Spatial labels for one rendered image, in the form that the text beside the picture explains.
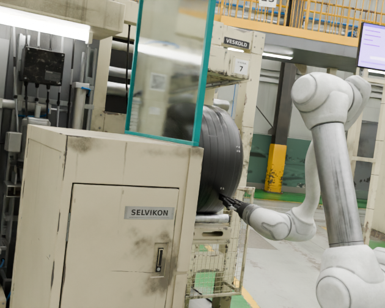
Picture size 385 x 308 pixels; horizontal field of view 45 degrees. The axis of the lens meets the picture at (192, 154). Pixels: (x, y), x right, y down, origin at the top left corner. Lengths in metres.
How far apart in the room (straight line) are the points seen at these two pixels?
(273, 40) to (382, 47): 2.39
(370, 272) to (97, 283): 0.75
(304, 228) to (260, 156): 10.14
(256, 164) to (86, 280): 10.86
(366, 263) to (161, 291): 0.58
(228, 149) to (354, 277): 0.95
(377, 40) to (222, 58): 3.93
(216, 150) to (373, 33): 4.48
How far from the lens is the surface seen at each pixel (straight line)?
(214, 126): 2.12
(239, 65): 2.67
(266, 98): 12.12
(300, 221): 1.90
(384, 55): 6.37
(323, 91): 1.48
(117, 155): 1.23
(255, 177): 12.04
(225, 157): 2.10
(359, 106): 1.65
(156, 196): 1.29
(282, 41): 8.26
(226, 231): 2.29
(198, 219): 2.21
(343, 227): 1.44
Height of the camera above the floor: 1.32
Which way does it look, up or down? 3 degrees down
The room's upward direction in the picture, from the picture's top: 7 degrees clockwise
